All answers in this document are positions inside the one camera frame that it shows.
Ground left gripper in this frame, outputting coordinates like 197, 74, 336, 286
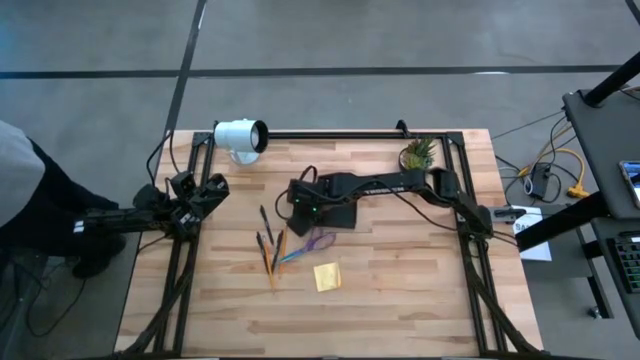
174, 173, 231, 236

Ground black pen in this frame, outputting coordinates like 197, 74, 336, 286
271, 229, 285, 274
258, 204, 276, 247
255, 230, 269, 264

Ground purple handled scissors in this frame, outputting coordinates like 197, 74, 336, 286
278, 227, 338, 265

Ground yellow sticky note pad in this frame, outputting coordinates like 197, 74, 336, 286
312, 261, 343, 294

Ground black mesh desk organizer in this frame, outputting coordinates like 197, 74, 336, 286
319, 199, 359, 231

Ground potted succulent plant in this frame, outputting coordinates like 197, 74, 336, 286
398, 137, 438, 172

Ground person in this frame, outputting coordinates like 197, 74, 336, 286
0, 119, 127, 280

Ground black handheld device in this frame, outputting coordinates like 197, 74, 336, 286
492, 206, 530, 224

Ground black power adapter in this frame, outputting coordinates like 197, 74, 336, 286
529, 163, 552, 200

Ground white paper sheet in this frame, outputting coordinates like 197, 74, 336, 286
510, 204, 554, 263

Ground black side table beam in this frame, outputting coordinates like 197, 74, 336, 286
514, 191, 610, 253

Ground dark grey side table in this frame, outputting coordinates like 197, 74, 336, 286
562, 88, 640, 221

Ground smartphone with lit screen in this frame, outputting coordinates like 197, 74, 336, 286
618, 159, 640, 210

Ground black diagonal pole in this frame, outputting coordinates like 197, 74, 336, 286
583, 51, 640, 108

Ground black keyboard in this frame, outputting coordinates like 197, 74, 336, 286
606, 230, 640, 295

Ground dark keyboard desk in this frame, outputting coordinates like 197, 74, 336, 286
589, 217, 640, 341

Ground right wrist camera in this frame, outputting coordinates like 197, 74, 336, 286
286, 214, 315, 238

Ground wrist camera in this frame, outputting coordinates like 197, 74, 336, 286
170, 170, 197, 198
286, 214, 315, 238

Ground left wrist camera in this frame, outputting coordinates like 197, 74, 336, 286
170, 170, 197, 198

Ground white cylindrical camera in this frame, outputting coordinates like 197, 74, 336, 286
213, 118, 270, 166

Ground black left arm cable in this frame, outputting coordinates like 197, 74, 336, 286
145, 130, 181, 189

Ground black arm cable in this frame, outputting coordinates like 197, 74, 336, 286
145, 130, 181, 189
388, 189, 461, 234

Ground black aluminium table frame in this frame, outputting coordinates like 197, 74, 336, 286
117, 130, 546, 359

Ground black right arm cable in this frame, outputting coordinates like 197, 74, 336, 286
388, 189, 461, 234

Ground yellow extension cable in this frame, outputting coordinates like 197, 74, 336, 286
517, 147, 592, 200

